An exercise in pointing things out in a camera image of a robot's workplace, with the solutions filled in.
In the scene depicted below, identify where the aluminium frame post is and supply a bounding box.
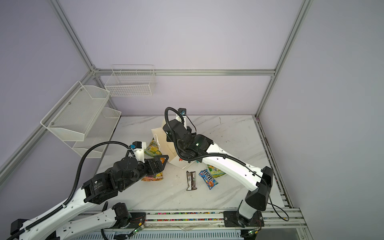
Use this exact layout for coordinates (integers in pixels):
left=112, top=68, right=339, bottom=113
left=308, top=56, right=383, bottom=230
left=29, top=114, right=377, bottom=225
left=48, top=0, right=96, bottom=72

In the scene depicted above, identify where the white mesh two-tier shelf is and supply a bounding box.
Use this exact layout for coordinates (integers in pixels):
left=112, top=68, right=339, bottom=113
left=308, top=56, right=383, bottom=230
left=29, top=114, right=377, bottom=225
left=41, top=81, right=121, bottom=156

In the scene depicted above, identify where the pink Fox's fruits candy bag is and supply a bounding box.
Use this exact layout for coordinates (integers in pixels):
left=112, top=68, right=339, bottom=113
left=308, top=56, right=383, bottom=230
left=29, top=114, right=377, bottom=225
left=141, top=173, right=164, bottom=182

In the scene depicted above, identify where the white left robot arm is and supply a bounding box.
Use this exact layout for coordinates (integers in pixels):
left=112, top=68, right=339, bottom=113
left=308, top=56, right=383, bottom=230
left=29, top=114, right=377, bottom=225
left=9, top=155, right=169, bottom=240

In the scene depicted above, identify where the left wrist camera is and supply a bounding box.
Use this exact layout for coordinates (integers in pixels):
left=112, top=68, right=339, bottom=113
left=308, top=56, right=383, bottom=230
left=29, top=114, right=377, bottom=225
left=131, top=141, right=147, bottom=163

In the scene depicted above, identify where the black corrugated left cable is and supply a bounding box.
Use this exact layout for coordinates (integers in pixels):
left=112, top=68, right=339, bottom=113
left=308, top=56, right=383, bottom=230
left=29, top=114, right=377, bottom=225
left=5, top=140, right=133, bottom=240

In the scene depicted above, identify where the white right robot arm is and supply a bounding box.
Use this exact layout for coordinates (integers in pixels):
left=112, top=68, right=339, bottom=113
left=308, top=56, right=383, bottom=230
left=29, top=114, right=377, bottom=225
left=163, top=120, right=274, bottom=228

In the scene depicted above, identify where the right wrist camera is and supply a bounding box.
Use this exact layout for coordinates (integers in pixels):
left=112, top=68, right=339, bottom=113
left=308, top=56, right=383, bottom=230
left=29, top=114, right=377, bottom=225
left=177, top=108, right=187, bottom=124

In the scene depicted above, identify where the green Fox's Spring Tea bag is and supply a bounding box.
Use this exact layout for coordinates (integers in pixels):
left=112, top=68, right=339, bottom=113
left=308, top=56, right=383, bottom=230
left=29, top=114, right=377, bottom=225
left=144, top=139, right=162, bottom=158

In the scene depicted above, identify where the white wire basket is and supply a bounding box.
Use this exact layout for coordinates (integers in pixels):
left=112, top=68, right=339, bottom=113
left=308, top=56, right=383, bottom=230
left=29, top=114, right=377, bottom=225
left=105, top=65, right=157, bottom=97

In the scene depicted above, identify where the green yellow Fox's candy bag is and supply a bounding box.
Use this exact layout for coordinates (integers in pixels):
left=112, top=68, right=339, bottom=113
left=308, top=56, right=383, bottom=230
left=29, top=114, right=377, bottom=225
left=207, top=165, right=226, bottom=178

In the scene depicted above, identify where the brown chocolate bar wrapper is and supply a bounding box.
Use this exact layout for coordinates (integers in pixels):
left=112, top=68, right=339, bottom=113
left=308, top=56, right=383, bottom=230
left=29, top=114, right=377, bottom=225
left=186, top=171, right=197, bottom=191

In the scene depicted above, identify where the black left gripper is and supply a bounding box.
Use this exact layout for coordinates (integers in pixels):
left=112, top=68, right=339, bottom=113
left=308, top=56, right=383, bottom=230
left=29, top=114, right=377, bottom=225
left=119, top=154, right=168, bottom=191

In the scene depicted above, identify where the white flowered paper bag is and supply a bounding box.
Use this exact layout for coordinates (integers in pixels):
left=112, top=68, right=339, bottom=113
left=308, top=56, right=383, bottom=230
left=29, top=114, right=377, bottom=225
left=151, top=119, right=195, bottom=170

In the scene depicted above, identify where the blue M&M's packet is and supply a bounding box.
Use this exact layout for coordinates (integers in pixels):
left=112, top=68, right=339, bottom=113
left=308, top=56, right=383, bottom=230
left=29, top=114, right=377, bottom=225
left=199, top=170, right=218, bottom=190

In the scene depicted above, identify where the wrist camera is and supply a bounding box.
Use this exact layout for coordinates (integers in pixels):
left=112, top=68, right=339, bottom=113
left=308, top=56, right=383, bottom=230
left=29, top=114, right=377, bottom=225
left=131, top=141, right=147, bottom=163
left=177, top=108, right=187, bottom=124

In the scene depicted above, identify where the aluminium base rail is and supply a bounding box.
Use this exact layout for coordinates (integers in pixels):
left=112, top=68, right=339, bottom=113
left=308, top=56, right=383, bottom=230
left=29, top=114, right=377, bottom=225
left=59, top=206, right=308, bottom=233

